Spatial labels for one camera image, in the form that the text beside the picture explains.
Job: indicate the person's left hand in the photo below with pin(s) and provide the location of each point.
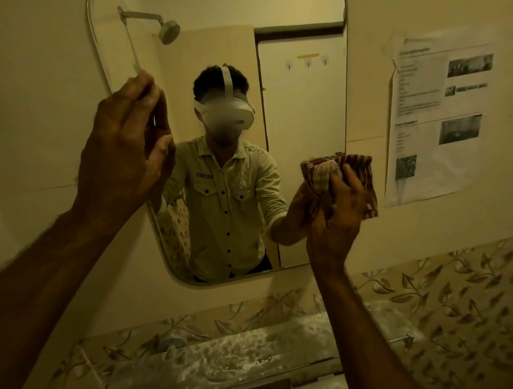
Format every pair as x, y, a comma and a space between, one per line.
116, 160

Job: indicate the person's right hand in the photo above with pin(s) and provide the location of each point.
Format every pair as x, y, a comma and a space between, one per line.
334, 232

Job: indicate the person's left thumb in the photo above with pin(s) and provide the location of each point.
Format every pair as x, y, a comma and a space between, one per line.
166, 154

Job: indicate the person's right fingers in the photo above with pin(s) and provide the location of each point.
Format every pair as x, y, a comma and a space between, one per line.
352, 190

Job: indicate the red white striped cloth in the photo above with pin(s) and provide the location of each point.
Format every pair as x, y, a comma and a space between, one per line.
362, 168

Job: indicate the person's left forearm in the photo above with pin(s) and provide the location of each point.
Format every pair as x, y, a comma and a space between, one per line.
52, 288

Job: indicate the person's right forearm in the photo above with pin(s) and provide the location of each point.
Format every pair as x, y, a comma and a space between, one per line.
360, 332

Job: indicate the printed paper notice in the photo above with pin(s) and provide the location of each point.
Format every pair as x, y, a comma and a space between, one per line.
433, 132

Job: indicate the dusty glass shelf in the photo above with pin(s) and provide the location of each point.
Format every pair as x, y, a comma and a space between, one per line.
260, 352

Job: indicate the rounded wall mirror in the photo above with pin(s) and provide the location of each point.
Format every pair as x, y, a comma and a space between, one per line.
304, 120

